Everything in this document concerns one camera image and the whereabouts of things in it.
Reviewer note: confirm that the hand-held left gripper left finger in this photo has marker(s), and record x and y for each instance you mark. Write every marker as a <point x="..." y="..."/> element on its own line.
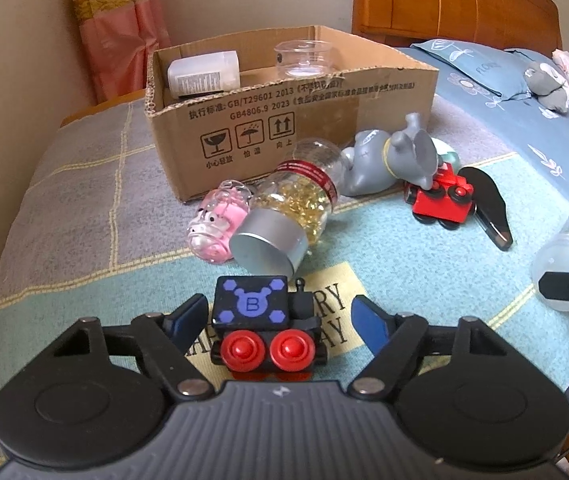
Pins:
<point x="187" y="317"/>

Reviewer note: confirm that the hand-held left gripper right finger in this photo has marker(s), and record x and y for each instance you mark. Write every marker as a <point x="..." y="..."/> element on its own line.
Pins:
<point x="369" y="325"/>

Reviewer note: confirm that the black toy train red wheels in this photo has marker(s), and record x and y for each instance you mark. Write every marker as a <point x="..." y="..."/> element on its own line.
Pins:
<point x="252" y="305"/>

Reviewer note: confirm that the pink pig clear toy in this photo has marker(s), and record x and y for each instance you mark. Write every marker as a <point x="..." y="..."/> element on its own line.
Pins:
<point x="222" y="220"/>

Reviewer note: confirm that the black glossy shoehorn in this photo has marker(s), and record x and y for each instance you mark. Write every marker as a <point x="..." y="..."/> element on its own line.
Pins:
<point x="489" y="210"/>

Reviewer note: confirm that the capsule jar with silver lid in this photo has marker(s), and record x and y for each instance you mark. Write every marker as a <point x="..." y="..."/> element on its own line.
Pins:
<point x="294" y="195"/>

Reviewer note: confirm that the grey elephant toy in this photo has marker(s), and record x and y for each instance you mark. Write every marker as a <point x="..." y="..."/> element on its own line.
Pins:
<point x="369" y="160"/>

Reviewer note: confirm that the cardboard box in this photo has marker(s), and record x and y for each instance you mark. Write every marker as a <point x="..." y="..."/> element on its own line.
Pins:
<point x="314" y="110"/>

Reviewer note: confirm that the blue floral bedsheet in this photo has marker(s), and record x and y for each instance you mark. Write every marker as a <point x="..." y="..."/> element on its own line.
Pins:
<point x="529" y="130"/>

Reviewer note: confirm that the grey plush toy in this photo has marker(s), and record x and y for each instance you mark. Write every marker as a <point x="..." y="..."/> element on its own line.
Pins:
<point x="546" y="85"/>

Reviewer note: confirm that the blue floral pillow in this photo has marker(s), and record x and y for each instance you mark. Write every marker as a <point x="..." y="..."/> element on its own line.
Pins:
<point x="484" y="70"/>

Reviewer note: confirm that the white plastic bottle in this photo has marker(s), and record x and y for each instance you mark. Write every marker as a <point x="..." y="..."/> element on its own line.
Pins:
<point x="204" y="72"/>

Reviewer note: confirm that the clear plastic jar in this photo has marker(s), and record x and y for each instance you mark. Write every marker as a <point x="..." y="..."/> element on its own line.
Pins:
<point x="304" y="57"/>

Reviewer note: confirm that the pink curtain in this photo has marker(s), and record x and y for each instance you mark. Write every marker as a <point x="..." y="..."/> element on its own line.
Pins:
<point x="114" y="25"/>

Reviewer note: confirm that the wooden headboard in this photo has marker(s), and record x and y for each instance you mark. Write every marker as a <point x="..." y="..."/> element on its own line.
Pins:
<point x="439" y="0"/>

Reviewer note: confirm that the wooden bed frame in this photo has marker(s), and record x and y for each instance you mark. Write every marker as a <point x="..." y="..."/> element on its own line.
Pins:
<point x="109" y="105"/>

